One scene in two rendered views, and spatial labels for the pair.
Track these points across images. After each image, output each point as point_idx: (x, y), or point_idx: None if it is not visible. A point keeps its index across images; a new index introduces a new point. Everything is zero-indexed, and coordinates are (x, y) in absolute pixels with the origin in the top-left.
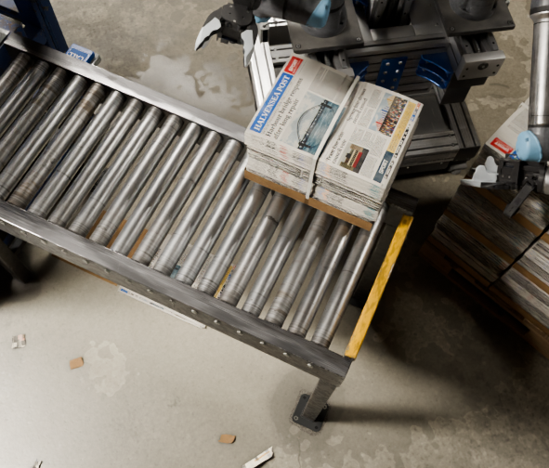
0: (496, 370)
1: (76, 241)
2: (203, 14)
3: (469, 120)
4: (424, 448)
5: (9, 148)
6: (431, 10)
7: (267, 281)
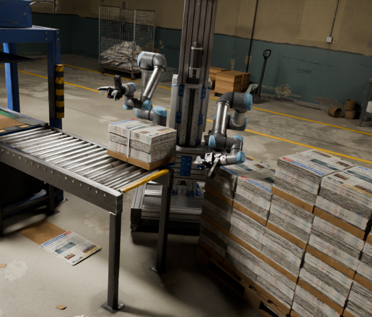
0: (224, 309)
1: (32, 156)
2: None
3: None
4: None
5: (24, 140)
6: (204, 146)
7: (100, 174)
